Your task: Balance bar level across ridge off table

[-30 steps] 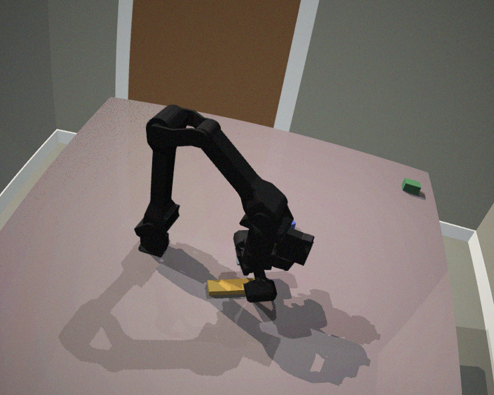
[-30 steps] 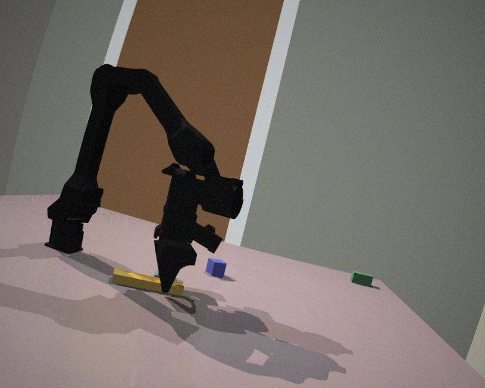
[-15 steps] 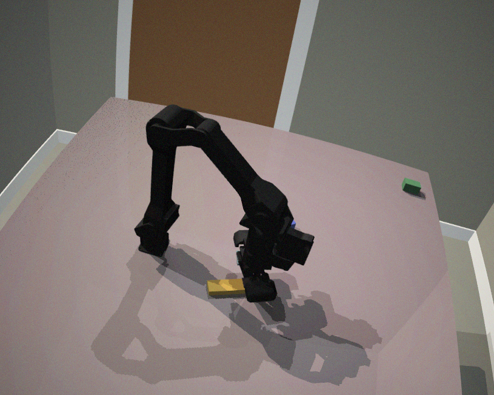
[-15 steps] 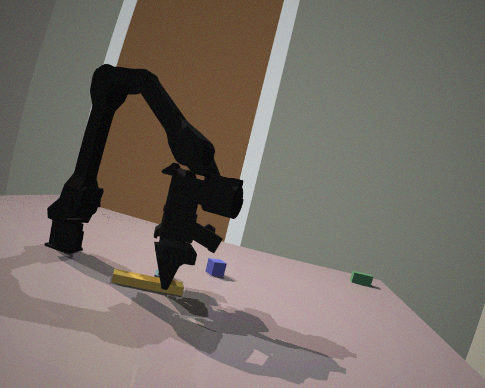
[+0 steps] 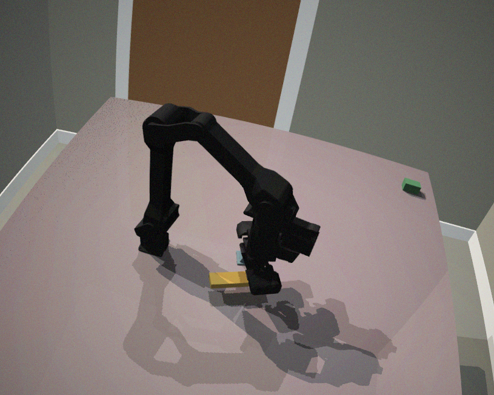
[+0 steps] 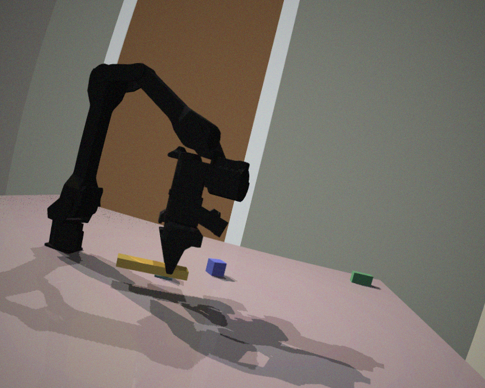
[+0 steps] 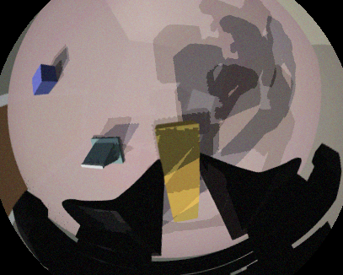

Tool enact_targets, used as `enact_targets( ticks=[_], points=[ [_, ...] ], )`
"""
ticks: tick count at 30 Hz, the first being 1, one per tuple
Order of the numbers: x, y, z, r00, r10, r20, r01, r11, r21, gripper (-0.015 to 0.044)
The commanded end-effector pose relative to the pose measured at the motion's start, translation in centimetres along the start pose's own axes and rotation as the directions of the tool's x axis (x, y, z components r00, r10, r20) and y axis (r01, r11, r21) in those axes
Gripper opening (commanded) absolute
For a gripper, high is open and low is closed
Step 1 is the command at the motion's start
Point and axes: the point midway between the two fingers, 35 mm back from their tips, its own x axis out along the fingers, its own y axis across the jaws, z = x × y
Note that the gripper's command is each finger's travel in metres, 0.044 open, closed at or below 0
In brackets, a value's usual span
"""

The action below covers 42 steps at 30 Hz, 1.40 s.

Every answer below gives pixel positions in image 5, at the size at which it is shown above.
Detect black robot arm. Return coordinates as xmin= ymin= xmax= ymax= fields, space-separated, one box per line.
xmin=134 ymin=103 xmax=321 ymax=263

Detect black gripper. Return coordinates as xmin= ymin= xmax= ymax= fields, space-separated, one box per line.
xmin=236 ymin=221 xmax=282 ymax=295

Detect yellow bar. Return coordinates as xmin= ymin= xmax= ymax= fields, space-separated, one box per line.
xmin=209 ymin=271 xmax=249 ymax=289

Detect green rectangular block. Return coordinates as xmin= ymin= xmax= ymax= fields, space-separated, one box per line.
xmin=402 ymin=178 xmax=421 ymax=195

